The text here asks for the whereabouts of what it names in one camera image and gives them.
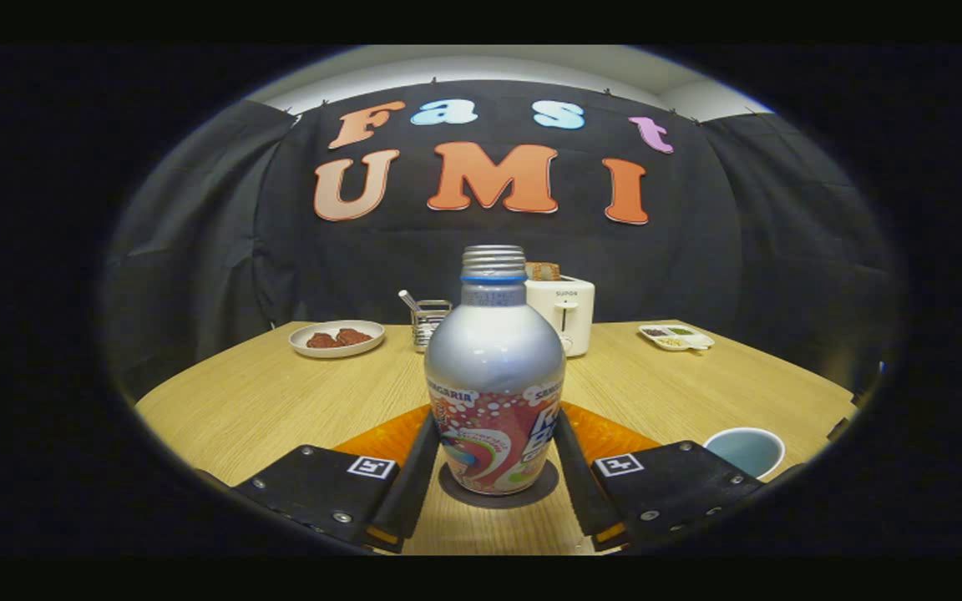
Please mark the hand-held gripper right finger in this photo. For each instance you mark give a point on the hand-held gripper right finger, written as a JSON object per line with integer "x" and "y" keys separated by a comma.
{"x": 574, "y": 488}

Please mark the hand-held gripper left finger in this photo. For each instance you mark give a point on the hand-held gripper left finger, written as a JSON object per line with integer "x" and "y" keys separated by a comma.
{"x": 410, "y": 492}

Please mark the dark brown round coaster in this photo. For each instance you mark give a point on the dark brown round coaster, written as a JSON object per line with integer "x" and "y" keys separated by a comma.
{"x": 546, "y": 488}

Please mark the silver bottle with colourful label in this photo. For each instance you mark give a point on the silver bottle with colourful label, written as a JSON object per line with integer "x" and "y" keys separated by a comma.
{"x": 493, "y": 359}

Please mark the white cup with blue inside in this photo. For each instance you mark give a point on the white cup with blue inside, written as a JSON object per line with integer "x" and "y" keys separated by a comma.
{"x": 769, "y": 451}

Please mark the white round plate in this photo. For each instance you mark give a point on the white round plate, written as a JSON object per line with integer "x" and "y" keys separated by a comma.
{"x": 364, "y": 344}

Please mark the brown meat piece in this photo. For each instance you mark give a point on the brown meat piece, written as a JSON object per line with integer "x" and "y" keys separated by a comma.
{"x": 321, "y": 340}
{"x": 353, "y": 336}

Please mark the wooden table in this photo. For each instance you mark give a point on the wooden table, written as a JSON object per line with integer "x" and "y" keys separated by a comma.
{"x": 264, "y": 401}

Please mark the white toaster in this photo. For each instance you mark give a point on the white toaster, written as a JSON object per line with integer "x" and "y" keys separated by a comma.
{"x": 573, "y": 313}

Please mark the white divided seasoning dish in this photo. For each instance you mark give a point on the white divided seasoning dish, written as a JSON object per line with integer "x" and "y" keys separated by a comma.
{"x": 675, "y": 337}

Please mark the brown toast slice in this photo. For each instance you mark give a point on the brown toast slice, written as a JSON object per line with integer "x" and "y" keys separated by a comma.
{"x": 543, "y": 271}

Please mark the black backdrop cloth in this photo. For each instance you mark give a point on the black backdrop cloth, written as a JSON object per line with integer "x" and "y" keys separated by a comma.
{"x": 197, "y": 234}

